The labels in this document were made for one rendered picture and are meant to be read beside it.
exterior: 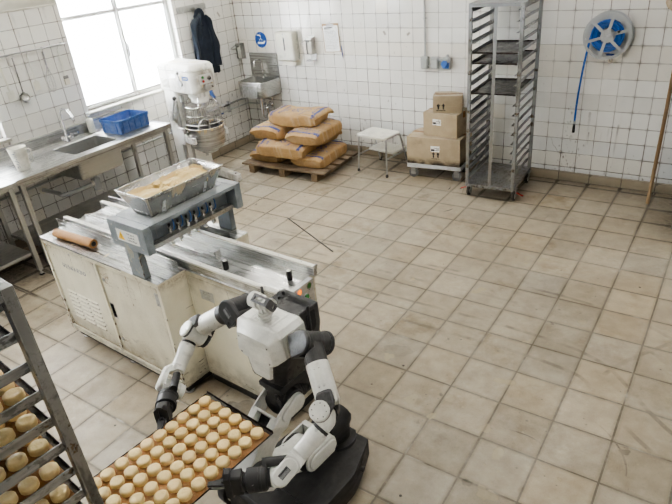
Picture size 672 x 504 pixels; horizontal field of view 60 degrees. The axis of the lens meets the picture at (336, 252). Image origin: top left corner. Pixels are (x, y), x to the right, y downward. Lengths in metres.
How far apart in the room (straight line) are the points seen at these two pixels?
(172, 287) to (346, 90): 4.44
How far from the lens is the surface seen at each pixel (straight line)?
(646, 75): 6.09
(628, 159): 6.32
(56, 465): 1.85
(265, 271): 3.24
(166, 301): 3.42
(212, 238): 3.63
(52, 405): 1.65
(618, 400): 3.74
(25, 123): 6.39
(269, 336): 2.30
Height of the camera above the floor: 2.44
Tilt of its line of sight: 29 degrees down
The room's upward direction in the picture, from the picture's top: 6 degrees counter-clockwise
